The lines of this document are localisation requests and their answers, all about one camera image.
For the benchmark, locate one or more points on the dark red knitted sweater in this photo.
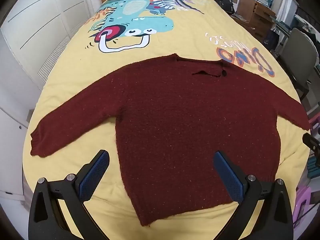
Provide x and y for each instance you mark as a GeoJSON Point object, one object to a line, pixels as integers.
{"type": "Point", "coordinates": [162, 130]}

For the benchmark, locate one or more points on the brown wooden cabinet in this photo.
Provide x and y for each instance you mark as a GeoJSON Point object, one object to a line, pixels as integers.
{"type": "Point", "coordinates": [255, 15]}

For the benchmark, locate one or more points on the grey chair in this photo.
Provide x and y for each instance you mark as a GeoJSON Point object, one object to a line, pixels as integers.
{"type": "Point", "coordinates": [297, 52]}

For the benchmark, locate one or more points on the purple plastic stool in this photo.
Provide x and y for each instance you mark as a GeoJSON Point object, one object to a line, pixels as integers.
{"type": "Point", "coordinates": [301, 205]}
{"type": "Point", "coordinates": [315, 123]}

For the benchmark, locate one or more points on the dark blue bag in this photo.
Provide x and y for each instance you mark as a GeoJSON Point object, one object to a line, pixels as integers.
{"type": "Point", "coordinates": [272, 39]}

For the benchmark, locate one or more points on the white wardrobe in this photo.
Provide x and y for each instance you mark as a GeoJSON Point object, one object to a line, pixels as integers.
{"type": "Point", "coordinates": [37, 17]}

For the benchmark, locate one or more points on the teal storage crate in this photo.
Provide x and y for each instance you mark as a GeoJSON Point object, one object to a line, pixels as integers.
{"type": "Point", "coordinates": [313, 167]}

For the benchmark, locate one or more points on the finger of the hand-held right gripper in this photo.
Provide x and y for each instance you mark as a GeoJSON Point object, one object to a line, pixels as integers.
{"type": "Point", "coordinates": [310, 142]}

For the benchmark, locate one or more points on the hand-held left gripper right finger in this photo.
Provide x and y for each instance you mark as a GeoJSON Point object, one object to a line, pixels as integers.
{"type": "Point", "coordinates": [228, 176]}

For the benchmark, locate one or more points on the yellow printed dinosaur blanket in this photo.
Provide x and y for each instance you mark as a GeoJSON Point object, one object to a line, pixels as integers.
{"type": "Point", "coordinates": [187, 30]}

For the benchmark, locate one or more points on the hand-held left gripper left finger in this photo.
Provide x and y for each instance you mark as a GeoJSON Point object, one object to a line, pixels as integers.
{"type": "Point", "coordinates": [93, 175]}

